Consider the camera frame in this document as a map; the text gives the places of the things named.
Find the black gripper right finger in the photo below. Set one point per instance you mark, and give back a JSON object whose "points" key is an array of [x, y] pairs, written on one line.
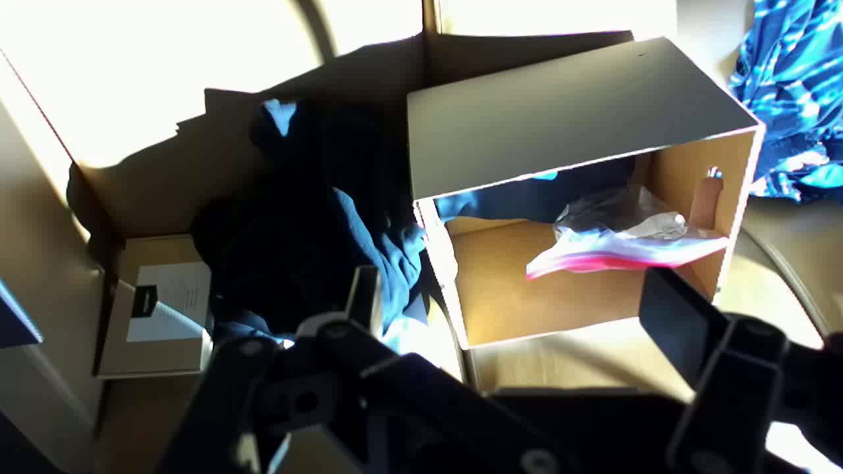
{"points": [[727, 384]]}

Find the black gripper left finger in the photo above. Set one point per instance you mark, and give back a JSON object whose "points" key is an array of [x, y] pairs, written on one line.
{"points": [[352, 396]]}

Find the dark navy cloth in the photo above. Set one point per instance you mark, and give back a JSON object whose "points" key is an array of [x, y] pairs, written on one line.
{"points": [[290, 237]]}

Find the small box with white label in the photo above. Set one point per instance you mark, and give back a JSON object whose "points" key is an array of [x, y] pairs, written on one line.
{"points": [[167, 325]]}

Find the blue patterned cloth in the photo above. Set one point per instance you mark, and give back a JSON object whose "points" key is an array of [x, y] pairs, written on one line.
{"points": [[794, 86]]}

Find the open cardboard box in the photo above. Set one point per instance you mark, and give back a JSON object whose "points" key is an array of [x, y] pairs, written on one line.
{"points": [[562, 114]]}

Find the tan sofa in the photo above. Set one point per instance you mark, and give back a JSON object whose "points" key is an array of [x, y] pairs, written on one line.
{"points": [[54, 264]]}

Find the clear plastic bag with pink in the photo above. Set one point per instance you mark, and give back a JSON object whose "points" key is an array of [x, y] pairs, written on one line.
{"points": [[623, 239]]}

